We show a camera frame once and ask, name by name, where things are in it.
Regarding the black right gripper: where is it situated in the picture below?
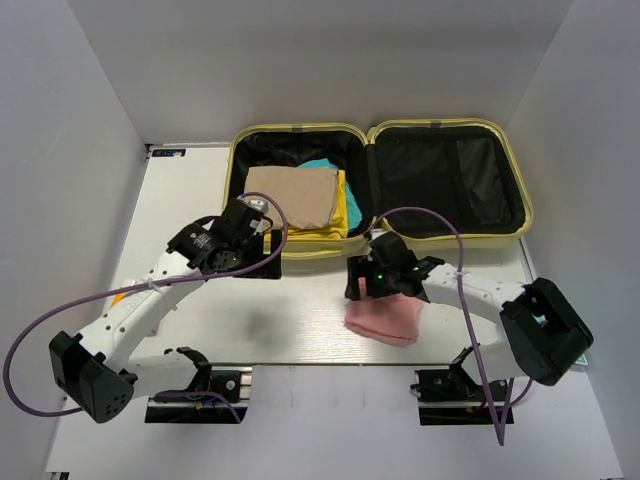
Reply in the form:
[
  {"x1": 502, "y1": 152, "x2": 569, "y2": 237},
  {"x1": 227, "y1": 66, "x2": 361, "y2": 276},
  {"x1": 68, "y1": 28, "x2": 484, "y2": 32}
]
[{"x1": 344, "y1": 255, "x2": 400, "y2": 302}]

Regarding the blue table label sticker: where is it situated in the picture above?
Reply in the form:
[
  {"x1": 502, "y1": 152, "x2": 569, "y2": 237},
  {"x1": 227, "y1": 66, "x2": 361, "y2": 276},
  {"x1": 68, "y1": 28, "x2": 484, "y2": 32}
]
[{"x1": 151, "y1": 148, "x2": 186, "y2": 158}]

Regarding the pink towel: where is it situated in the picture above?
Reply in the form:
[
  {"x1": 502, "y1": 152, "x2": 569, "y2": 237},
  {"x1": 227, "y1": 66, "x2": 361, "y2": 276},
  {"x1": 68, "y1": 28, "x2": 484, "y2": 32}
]
[{"x1": 344, "y1": 279, "x2": 424, "y2": 347}]

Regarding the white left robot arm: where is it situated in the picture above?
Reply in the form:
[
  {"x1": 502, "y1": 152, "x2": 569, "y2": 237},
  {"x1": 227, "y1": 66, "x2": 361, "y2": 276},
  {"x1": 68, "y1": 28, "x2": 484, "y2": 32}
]
[{"x1": 49, "y1": 192, "x2": 287, "y2": 423}]

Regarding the yellow garment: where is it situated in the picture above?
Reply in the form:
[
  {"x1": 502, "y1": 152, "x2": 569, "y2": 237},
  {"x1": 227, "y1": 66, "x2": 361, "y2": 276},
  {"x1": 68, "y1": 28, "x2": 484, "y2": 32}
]
[{"x1": 288, "y1": 170, "x2": 348, "y2": 240}]

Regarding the beige garment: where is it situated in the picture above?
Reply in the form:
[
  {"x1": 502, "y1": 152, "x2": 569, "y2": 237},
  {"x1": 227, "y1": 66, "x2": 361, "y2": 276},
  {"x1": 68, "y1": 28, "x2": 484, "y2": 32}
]
[{"x1": 244, "y1": 166, "x2": 341, "y2": 230}]

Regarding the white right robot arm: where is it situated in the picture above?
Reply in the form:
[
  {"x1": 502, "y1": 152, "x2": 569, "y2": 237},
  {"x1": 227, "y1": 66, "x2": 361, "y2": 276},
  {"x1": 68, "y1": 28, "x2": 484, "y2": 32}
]
[{"x1": 345, "y1": 232, "x2": 594, "y2": 399}]

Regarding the orange sunscreen tube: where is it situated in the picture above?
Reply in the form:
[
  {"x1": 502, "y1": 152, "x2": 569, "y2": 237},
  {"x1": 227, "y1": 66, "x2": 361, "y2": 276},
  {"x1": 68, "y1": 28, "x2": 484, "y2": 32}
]
[{"x1": 111, "y1": 292, "x2": 127, "y2": 306}]

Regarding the teal garment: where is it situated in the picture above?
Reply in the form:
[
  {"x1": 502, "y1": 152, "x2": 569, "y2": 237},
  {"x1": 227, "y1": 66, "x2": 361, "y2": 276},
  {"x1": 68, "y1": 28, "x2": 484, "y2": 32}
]
[{"x1": 300, "y1": 158, "x2": 363, "y2": 232}]

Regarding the yellow hard-shell suitcase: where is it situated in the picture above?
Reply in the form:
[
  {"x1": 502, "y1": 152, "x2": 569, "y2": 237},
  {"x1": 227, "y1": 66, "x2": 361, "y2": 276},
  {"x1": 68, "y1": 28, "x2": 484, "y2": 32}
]
[{"x1": 223, "y1": 118, "x2": 534, "y2": 260}]

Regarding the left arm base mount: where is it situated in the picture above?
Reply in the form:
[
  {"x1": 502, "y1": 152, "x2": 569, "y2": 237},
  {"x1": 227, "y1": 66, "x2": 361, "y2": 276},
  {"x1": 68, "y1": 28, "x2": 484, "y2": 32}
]
[{"x1": 145, "y1": 347, "x2": 252, "y2": 425}]

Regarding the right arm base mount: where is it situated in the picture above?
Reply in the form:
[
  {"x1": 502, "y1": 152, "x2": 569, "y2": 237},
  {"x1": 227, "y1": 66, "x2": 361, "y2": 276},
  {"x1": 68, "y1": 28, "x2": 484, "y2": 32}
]
[{"x1": 410, "y1": 347, "x2": 493, "y2": 426}]

